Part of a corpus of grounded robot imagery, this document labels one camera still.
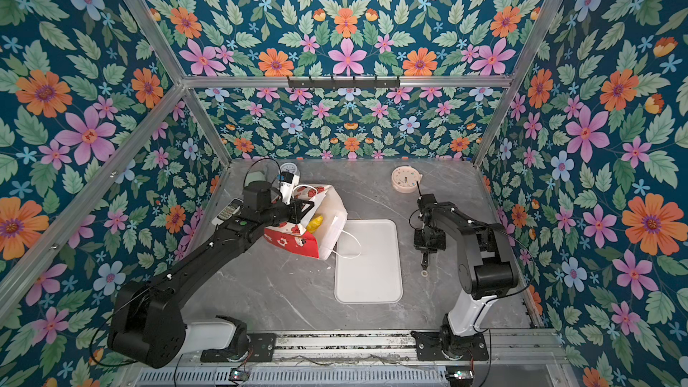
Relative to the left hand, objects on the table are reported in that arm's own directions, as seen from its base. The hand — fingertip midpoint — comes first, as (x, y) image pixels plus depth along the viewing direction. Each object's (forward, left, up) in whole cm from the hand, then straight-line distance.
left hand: (316, 198), depth 79 cm
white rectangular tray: (-13, -15, -22) cm, 29 cm away
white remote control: (+12, +37, -21) cm, 45 cm away
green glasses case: (+29, +31, -22) cm, 48 cm away
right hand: (-8, -35, -23) cm, 43 cm away
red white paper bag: (-2, +1, -16) cm, 17 cm away
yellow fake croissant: (-1, +2, -13) cm, 13 cm away
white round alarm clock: (+31, +16, -19) cm, 40 cm away
